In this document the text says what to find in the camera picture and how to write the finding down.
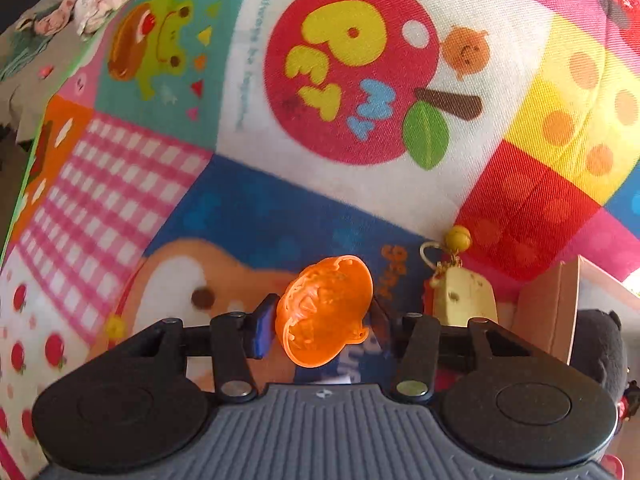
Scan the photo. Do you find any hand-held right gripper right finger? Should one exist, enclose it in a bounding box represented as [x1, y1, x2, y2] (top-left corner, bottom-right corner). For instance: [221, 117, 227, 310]
[370, 297, 507, 404]

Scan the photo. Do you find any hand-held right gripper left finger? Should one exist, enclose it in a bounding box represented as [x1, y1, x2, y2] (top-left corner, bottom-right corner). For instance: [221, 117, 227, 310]
[132, 294, 279, 404]

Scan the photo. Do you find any orange plastic toy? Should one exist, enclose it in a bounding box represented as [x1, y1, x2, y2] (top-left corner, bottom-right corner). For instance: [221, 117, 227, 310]
[274, 255, 375, 367]

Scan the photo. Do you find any yellow cheese keychain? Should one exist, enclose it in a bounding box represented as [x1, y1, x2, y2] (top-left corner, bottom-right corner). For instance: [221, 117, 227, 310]
[419, 226, 499, 328]

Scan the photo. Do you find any pink cardboard box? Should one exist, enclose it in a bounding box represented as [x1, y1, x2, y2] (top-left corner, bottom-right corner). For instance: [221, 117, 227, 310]
[517, 255, 640, 367]

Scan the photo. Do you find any black plush toy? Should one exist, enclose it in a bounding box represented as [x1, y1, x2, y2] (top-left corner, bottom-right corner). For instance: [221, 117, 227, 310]
[575, 307, 630, 402]

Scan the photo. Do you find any colourful printed play mat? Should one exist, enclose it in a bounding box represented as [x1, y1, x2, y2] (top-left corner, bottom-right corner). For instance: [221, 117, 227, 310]
[0, 0, 640, 480]

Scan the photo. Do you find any grey bedding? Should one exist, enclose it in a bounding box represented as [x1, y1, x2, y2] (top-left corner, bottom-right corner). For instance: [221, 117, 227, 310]
[0, 0, 126, 143]

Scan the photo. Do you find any pink patterned cloth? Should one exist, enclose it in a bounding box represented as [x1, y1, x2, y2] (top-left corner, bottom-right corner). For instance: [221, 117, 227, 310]
[15, 0, 76, 36]

